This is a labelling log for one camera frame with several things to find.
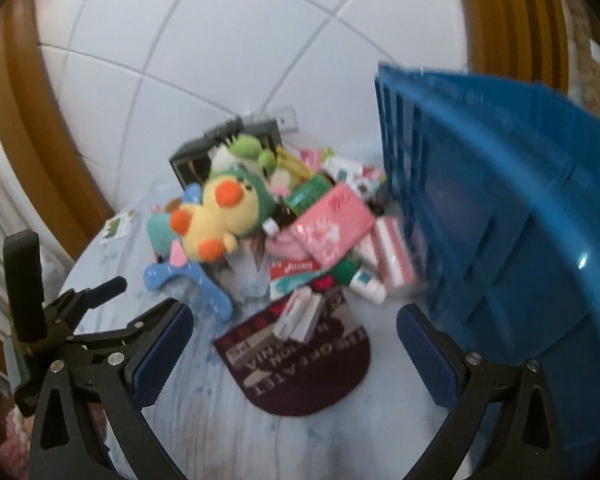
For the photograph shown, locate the white cosmetic box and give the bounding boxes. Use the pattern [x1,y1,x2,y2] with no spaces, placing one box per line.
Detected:
[325,157,386,186]

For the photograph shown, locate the pink fuzzy cloth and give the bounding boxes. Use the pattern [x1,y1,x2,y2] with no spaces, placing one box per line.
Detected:
[0,400,36,476]

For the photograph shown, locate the pink striped packet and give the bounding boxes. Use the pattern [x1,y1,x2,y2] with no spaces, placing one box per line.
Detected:
[357,215,421,288]

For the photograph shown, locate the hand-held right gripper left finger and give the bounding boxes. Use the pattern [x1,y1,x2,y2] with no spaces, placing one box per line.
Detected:
[27,297,196,480]

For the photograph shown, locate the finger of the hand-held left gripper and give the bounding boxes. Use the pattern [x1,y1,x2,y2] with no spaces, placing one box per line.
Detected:
[42,276,129,331]
[65,329,131,358]

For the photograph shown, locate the black picture frame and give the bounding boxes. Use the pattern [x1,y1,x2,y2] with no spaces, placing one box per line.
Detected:
[169,106,300,196]

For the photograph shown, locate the small white box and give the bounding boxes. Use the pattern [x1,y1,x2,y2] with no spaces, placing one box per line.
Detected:
[272,285,326,343]

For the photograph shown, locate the round light blue desktop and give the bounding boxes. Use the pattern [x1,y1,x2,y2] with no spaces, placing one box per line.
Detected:
[57,160,481,480]

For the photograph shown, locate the wooden door frame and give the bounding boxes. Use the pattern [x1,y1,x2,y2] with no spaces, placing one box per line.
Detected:
[2,0,116,261]
[455,0,571,81]

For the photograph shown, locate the white bottle teal label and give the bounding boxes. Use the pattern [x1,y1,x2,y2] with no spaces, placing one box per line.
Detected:
[347,267,388,305]

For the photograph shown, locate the small card box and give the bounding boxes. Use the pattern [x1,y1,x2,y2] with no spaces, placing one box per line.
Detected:
[100,210,137,246]

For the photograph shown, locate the green can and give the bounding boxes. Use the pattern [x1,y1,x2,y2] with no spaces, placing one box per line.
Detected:
[284,172,338,213]

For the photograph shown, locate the dark maroon printed pouch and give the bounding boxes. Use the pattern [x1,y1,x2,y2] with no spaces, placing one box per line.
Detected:
[212,285,373,418]

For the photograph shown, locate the green white caterpillar plush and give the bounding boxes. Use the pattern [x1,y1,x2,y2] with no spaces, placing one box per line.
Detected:
[210,132,278,181]

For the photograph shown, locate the teal plush toy pink limbs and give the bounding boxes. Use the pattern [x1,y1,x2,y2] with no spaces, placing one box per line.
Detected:
[146,210,188,268]

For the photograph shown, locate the blue cloth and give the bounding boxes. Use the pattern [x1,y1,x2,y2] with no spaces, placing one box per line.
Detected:
[372,62,600,461]

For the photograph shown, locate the yellow duck plush toy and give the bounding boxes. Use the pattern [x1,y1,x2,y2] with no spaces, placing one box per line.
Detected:
[169,167,277,263]

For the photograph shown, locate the red white box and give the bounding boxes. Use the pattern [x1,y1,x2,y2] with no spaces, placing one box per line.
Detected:
[269,257,326,281]

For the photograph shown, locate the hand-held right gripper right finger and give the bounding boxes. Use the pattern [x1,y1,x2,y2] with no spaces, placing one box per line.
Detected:
[396,302,566,480]

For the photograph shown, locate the pink tissue packet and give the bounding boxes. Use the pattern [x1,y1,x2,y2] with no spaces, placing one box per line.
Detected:
[287,182,378,271]

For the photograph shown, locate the yellow packet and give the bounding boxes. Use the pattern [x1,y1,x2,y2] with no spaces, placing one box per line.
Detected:
[275,146,313,181]

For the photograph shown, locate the teal box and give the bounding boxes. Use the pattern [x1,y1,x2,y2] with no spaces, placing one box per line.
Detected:
[269,277,313,301]

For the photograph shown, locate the blue plastic toy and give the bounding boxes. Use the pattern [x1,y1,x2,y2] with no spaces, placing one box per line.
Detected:
[142,182,236,323]

